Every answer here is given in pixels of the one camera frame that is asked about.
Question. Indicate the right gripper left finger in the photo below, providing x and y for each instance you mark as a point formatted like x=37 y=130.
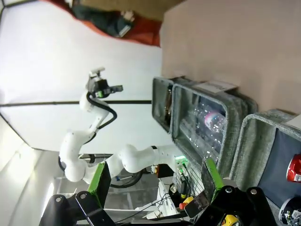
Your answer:
x=98 y=186

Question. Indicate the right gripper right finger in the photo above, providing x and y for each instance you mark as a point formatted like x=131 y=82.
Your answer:
x=235 y=204

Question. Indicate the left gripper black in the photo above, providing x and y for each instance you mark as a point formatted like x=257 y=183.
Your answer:
x=103 y=88

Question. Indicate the crushed red soda can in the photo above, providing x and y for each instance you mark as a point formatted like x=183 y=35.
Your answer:
x=295 y=168

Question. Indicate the large clear plastic bottle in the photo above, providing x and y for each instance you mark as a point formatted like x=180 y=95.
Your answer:
x=195 y=141

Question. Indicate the clear bottle with pink label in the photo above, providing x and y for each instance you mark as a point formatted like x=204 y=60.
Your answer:
x=211 y=120

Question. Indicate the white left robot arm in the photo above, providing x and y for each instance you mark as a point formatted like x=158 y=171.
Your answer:
x=134 y=160

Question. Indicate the grey fabric basket marked Bottle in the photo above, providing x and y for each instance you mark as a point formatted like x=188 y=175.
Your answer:
x=160 y=103

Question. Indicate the grey fabric basket marked Can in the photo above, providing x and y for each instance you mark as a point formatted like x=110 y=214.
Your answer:
x=254 y=146

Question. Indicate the grey fabric basket marked Plastic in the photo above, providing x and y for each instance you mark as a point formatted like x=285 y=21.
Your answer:
x=240 y=113

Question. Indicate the white sign reading Can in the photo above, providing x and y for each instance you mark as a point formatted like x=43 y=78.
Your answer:
x=295 y=120

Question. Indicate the smartphone with dark screen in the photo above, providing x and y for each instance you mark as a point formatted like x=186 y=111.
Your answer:
x=197 y=203

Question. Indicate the red emergency stop button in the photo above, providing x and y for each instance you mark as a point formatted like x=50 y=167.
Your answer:
x=187 y=202

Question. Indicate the black power adapter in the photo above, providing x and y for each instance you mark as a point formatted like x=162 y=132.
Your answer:
x=184 y=187

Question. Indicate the dark red box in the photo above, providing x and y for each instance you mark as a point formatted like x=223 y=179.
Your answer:
x=164 y=171

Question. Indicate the white sign reading Plastic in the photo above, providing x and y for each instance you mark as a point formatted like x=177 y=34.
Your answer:
x=217 y=86

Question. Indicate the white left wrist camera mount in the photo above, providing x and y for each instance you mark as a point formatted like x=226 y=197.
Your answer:
x=97 y=71

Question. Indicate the black frame bar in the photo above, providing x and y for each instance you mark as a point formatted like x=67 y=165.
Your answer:
x=47 y=102

